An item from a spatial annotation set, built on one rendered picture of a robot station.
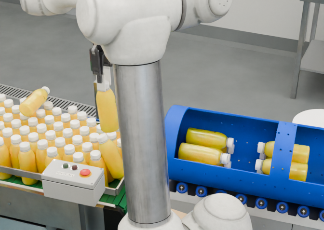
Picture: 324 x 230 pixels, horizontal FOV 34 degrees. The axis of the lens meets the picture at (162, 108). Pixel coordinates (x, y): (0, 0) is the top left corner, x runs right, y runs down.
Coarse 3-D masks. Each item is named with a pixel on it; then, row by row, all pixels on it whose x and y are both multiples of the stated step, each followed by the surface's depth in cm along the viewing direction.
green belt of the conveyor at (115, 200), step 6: (6, 180) 216; (12, 180) 216; (18, 180) 216; (114, 180) 215; (120, 180) 215; (30, 186) 213; (36, 186) 213; (114, 186) 212; (120, 192) 209; (102, 198) 206; (108, 198) 206; (114, 198) 206; (120, 198) 206; (120, 204) 203; (126, 204) 206; (126, 210) 204
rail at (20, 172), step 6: (0, 168) 211; (6, 168) 210; (12, 168) 210; (12, 174) 211; (18, 174) 210; (24, 174) 209; (30, 174) 208; (36, 174) 207; (108, 192) 200; (114, 192) 199
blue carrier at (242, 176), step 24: (168, 120) 194; (192, 120) 213; (216, 120) 209; (240, 120) 204; (264, 120) 195; (168, 144) 191; (240, 144) 212; (288, 144) 182; (312, 144) 203; (168, 168) 194; (192, 168) 190; (216, 168) 187; (240, 168) 210; (288, 168) 180; (312, 168) 204; (240, 192) 195; (264, 192) 188; (288, 192) 183; (312, 192) 180
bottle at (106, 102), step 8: (96, 96) 181; (104, 96) 180; (112, 96) 181; (104, 104) 180; (112, 104) 182; (104, 112) 182; (112, 112) 183; (104, 120) 183; (112, 120) 184; (104, 128) 185; (112, 128) 185
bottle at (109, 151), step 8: (104, 144) 200; (112, 144) 201; (104, 152) 200; (112, 152) 201; (104, 160) 203; (112, 160) 201; (120, 160) 203; (112, 168) 203; (120, 168) 203; (112, 176) 206; (120, 176) 204
